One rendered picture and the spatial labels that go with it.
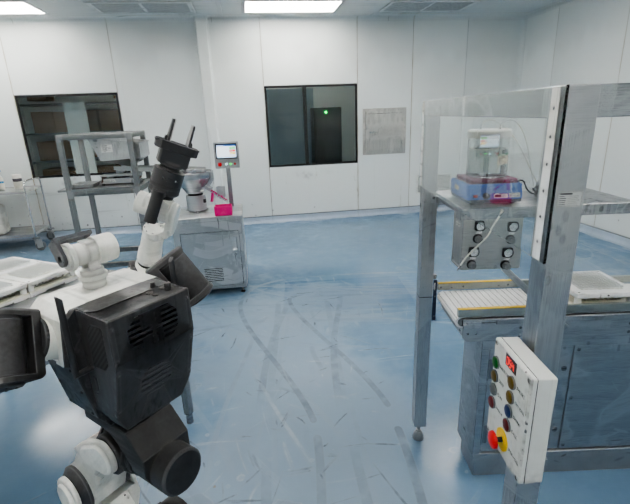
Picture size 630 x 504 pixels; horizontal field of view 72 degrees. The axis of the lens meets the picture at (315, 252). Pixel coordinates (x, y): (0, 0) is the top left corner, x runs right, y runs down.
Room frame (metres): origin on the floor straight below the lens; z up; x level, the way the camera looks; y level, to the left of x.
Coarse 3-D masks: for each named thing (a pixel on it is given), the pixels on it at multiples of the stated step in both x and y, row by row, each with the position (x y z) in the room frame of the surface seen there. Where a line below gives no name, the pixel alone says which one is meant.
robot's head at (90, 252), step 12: (84, 240) 0.95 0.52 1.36; (96, 240) 0.94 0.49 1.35; (108, 240) 0.96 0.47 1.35; (84, 252) 0.91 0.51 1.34; (96, 252) 0.93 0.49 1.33; (108, 252) 0.95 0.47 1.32; (84, 264) 0.92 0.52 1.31; (96, 264) 0.94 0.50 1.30; (84, 276) 0.92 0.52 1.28; (96, 276) 0.92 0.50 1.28
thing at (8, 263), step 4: (0, 260) 2.16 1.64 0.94; (4, 260) 2.16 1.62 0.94; (8, 260) 2.16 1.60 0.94; (12, 260) 2.16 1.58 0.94; (16, 260) 2.15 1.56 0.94; (20, 260) 2.15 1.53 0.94; (24, 260) 2.15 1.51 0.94; (28, 260) 2.14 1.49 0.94; (0, 264) 2.10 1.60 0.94; (4, 264) 2.09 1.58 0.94; (8, 264) 2.09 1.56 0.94; (12, 264) 2.08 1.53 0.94; (16, 264) 2.09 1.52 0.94; (20, 264) 2.11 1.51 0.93; (0, 268) 2.04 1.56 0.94; (4, 268) 2.03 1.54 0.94; (8, 268) 2.04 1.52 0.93
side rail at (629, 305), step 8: (568, 304) 1.52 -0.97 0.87; (576, 304) 1.52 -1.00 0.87; (584, 304) 1.52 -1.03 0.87; (592, 304) 1.52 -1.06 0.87; (600, 304) 1.52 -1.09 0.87; (608, 304) 1.52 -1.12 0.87; (616, 304) 1.52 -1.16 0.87; (624, 304) 1.52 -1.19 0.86; (464, 312) 1.51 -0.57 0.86; (472, 312) 1.51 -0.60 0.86; (480, 312) 1.51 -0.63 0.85; (488, 312) 1.51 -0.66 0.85; (496, 312) 1.51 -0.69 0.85; (504, 312) 1.51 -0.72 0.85; (512, 312) 1.51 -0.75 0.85; (520, 312) 1.51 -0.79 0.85; (568, 312) 1.52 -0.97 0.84; (576, 312) 1.52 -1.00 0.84
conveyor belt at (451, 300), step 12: (516, 288) 1.78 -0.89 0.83; (444, 300) 1.70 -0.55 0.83; (456, 300) 1.68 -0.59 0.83; (468, 300) 1.67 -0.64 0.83; (480, 300) 1.67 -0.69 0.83; (492, 300) 1.66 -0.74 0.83; (504, 300) 1.66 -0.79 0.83; (516, 300) 1.66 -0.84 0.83; (456, 312) 1.57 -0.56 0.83; (588, 312) 1.53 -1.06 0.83; (600, 312) 1.53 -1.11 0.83; (456, 324) 1.53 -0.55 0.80
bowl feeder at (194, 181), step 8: (192, 176) 3.92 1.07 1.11; (200, 176) 3.94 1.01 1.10; (208, 176) 4.01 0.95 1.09; (184, 184) 3.95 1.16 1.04; (192, 184) 3.94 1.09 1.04; (200, 184) 3.97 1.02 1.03; (192, 192) 4.00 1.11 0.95; (200, 192) 4.03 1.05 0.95; (224, 192) 4.06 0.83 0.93; (192, 200) 4.00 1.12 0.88; (200, 200) 4.02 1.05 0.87; (192, 208) 4.00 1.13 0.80; (200, 208) 4.01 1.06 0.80
